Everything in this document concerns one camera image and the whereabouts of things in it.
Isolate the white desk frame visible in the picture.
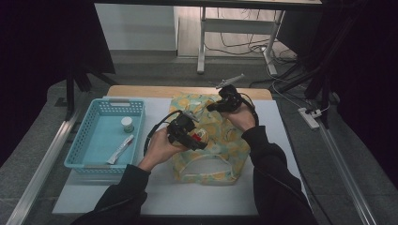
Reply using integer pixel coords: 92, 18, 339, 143
196, 5, 287, 76

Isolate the metal floor rail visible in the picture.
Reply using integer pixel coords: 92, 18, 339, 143
317, 121, 378, 225
6, 109, 81, 225

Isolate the white power strip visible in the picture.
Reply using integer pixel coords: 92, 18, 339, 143
298, 107, 322, 130

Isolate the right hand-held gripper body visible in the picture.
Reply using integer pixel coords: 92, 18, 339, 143
215, 73, 246, 113

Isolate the black curtain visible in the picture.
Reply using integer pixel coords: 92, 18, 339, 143
325, 0, 398, 195
0, 0, 115, 167

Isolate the black floor cable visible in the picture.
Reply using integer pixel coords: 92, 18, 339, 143
205, 31, 274, 57

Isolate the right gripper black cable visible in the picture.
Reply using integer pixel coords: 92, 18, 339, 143
238, 92, 260, 128

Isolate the person's right hand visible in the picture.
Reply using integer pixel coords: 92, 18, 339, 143
220, 104, 257, 132

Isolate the white partition panel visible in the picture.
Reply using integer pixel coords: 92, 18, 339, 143
95, 3, 178, 52

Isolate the white floor cable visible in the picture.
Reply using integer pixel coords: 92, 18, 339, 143
266, 62, 331, 114

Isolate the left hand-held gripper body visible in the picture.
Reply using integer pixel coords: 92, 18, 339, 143
166, 110, 201, 149

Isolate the person's left hand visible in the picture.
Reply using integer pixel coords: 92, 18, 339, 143
138, 127, 189, 173

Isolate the white and red tube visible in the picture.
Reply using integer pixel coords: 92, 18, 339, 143
106, 134, 135, 166

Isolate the small white jar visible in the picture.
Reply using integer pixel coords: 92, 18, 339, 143
120, 116, 135, 134

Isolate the black tripod stand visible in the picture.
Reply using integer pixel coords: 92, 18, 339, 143
64, 55, 120, 122
275, 0, 370, 129

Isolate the orange floral fabric bag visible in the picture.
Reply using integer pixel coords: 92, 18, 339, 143
168, 92, 252, 186

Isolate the blue plastic basket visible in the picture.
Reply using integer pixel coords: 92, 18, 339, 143
63, 97, 146, 176

